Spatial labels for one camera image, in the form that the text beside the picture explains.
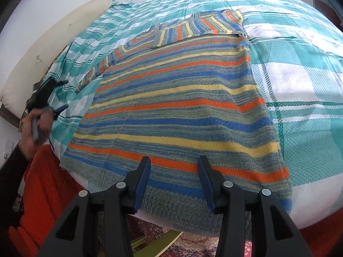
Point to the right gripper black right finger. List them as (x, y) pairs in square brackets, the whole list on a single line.
[(273, 231)]

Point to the yellow-green stool frame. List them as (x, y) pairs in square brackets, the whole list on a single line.
[(155, 248)]

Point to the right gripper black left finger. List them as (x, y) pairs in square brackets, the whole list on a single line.
[(75, 232)]

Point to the cream padded headboard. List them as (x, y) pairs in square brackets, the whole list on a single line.
[(34, 64)]

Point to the person's left hand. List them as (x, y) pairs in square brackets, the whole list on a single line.
[(36, 130)]

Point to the teal plaid bedspread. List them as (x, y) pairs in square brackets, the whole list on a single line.
[(296, 58)]

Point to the striped knit sweater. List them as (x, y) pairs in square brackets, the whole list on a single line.
[(174, 93)]

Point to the patterned floor rug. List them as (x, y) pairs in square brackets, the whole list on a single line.
[(187, 245)]

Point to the red fuzzy blanket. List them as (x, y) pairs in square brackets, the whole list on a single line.
[(47, 192)]

